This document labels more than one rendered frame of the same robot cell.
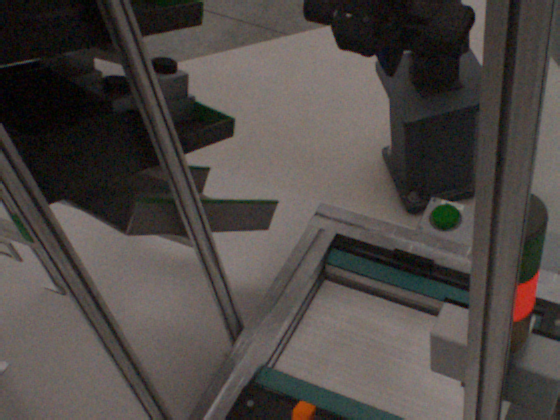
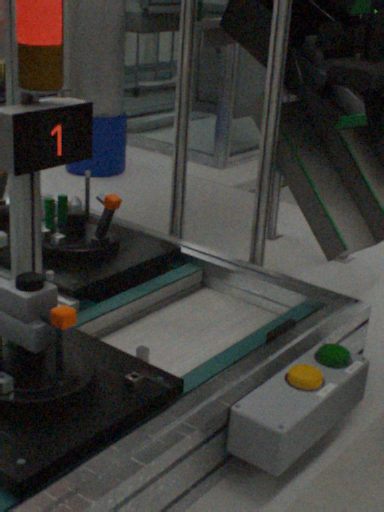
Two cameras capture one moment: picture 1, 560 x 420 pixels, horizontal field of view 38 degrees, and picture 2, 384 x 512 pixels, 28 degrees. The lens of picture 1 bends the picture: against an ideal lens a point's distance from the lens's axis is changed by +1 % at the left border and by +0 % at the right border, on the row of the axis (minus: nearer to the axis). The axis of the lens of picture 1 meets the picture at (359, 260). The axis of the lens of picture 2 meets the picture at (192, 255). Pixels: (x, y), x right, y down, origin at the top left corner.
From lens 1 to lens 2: 125 cm
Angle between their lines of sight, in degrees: 76
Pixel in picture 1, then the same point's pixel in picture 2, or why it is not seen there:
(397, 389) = (156, 330)
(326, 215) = (354, 305)
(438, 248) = (292, 347)
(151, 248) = (370, 289)
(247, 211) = (319, 214)
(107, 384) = not seen: hidden behind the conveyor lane
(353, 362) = (195, 317)
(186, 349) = not seen: hidden behind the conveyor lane
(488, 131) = not seen: outside the picture
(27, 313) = (315, 247)
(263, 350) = (211, 261)
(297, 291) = (265, 279)
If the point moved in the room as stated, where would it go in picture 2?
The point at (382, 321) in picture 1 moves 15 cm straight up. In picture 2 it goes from (232, 336) to (241, 237)
